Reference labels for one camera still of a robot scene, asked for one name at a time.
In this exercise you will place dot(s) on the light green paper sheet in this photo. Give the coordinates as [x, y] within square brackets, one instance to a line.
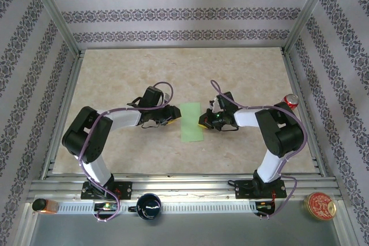
[191, 122]

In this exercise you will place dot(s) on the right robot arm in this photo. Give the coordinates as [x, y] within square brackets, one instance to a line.
[248, 117]

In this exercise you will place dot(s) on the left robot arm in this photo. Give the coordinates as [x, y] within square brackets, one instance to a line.
[124, 117]

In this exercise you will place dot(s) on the red soda can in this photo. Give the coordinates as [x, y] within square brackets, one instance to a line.
[289, 102]

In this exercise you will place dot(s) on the dark blue mug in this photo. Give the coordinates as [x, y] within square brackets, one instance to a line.
[148, 207]

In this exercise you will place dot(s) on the small circuit board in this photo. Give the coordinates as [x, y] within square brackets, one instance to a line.
[264, 206]
[106, 206]

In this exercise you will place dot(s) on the grey metal panel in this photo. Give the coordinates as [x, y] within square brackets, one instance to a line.
[201, 231]

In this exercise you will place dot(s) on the red and gold round tin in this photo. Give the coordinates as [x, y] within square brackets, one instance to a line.
[319, 206]

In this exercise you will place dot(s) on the aluminium frame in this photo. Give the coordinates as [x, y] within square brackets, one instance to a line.
[187, 184]

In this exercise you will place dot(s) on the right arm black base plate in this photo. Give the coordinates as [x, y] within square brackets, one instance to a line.
[245, 188]

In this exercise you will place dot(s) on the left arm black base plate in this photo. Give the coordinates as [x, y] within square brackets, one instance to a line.
[124, 189]

